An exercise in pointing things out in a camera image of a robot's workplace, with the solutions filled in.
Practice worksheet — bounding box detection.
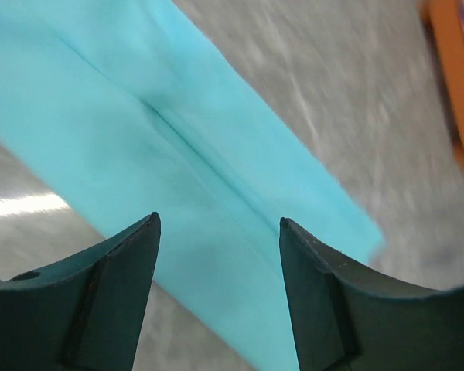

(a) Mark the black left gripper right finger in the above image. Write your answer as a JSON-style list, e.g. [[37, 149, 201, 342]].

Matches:
[[279, 218, 464, 370]]

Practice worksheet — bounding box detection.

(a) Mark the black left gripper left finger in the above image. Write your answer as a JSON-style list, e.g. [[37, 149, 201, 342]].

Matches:
[[0, 213, 161, 370]]

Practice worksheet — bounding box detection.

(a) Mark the teal t shirt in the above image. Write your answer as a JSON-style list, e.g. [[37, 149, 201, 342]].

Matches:
[[0, 1, 384, 370]]

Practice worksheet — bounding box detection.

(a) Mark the orange plastic basket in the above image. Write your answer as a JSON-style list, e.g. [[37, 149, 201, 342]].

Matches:
[[420, 0, 464, 167]]

